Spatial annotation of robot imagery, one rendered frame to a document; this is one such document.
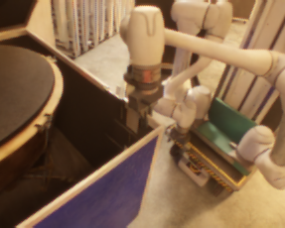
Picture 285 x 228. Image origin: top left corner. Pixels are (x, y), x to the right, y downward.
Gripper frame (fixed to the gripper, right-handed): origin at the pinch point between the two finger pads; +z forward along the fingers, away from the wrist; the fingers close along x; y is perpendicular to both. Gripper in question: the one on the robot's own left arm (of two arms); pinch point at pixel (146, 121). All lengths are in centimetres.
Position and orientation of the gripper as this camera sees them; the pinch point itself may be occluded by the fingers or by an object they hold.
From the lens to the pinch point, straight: 73.3
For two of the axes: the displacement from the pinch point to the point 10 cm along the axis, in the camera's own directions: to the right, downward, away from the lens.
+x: 6.9, -4.2, 5.9
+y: 7.3, 3.8, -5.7
